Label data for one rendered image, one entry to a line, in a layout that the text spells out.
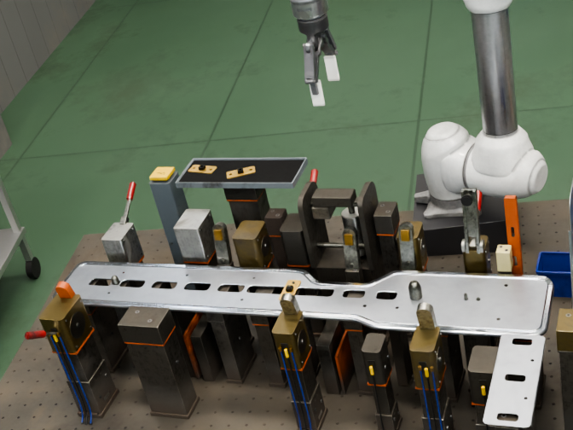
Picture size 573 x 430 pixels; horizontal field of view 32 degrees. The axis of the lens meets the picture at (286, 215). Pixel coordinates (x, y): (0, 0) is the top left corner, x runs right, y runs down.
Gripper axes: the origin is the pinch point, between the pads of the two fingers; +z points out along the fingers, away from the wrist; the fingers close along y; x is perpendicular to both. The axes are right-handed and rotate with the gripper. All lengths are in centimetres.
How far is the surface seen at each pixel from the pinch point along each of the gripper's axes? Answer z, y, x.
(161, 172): 30, -8, -60
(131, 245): 45, 9, -67
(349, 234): 37.1, 11.5, 3.0
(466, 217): 32.1, 10.1, 34.4
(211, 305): 46, 33, -31
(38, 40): 130, -350, -347
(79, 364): 57, 48, -67
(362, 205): 28.6, 10.4, 7.8
